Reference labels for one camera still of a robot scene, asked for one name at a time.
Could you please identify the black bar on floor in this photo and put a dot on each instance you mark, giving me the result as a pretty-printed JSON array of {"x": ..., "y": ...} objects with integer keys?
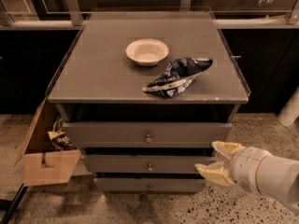
[{"x": 9, "y": 206}]

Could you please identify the snack packets in box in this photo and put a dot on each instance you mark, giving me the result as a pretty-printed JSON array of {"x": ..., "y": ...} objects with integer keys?
[{"x": 58, "y": 137}]

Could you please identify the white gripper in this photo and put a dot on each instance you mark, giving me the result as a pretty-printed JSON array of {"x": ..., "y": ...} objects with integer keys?
[{"x": 245, "y": 168}]

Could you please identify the grey top drawer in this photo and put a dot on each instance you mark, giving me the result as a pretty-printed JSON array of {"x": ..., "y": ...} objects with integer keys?
[{"x": 146, "y": 134}]

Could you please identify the blue crumpled chip bag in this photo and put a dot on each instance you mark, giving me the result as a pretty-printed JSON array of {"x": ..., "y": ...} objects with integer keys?
[{"x": 178, "y": 76}]

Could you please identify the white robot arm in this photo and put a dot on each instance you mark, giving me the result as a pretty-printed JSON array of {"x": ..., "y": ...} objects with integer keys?
[{"x": 278, "y": 179}]

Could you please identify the grey bottom drawer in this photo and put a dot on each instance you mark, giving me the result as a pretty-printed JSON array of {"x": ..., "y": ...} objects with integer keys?
[{"x": 115, "y": 184}]

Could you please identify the white bowl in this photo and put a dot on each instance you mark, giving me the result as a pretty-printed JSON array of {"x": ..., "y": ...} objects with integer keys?
[{"x": 147, "y": 52}]

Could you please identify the grey drawer cabinet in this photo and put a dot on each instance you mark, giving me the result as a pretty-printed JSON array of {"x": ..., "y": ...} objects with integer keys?
[{"x": 99, "y": 83}]

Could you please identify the metal window frame rail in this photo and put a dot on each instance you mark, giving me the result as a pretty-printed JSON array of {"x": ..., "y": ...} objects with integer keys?
[{"x": 228, "y": 14}]

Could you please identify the cardboard box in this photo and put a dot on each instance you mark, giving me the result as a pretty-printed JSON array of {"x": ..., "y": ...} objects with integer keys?
[{"x": 40, "y": 163}]

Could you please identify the grey drawer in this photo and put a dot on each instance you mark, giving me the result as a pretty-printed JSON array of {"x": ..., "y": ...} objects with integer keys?
[
  {"x": 144, "y": 164},
  {"x": 115, "y": 184},
  {"x": 146, "y": 134}
]

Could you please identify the white cylinder post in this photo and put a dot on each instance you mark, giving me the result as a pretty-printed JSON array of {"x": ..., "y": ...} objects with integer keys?
[{"x": 290, "y": 112}]

